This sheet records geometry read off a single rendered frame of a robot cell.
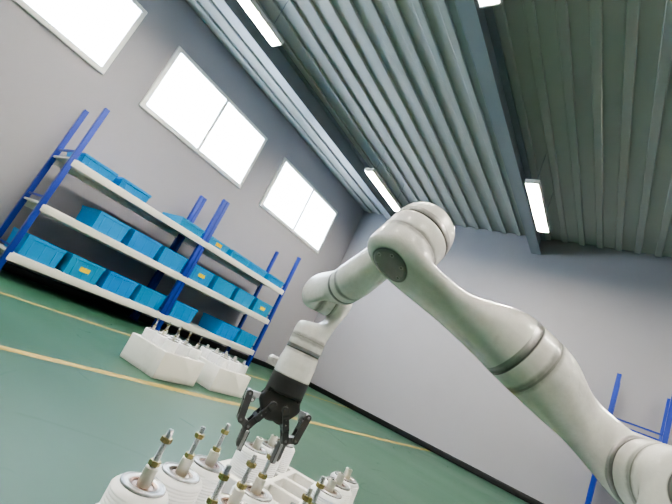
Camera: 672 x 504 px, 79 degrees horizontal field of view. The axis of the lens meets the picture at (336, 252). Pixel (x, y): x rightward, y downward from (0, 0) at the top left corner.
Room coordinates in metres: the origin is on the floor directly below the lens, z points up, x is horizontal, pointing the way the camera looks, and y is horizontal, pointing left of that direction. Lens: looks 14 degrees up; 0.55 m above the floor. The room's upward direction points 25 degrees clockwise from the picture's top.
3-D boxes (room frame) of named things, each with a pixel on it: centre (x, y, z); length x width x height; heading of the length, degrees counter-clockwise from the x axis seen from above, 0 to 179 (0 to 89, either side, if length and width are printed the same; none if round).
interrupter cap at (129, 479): (0.76, 0.12, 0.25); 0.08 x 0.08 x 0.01
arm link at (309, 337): (0.84, -0.03, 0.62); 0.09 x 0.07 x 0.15; 103
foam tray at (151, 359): (3.13, 0.79, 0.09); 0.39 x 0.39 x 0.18; 58
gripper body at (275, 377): (0.83, -0.02, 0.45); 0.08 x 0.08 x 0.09
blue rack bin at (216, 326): (6.44, 1.13, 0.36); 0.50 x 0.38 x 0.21; 50
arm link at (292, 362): (0.85, -0.02, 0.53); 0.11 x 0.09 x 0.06; 14
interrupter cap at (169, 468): (0.87, 0.09, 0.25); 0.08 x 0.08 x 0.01
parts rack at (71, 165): (5.61, 1.87, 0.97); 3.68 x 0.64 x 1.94; 141
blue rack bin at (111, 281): (5.06, 2.28, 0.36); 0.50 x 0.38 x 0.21; 52
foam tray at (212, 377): (3.61, 0.47, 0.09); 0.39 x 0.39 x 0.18; 54
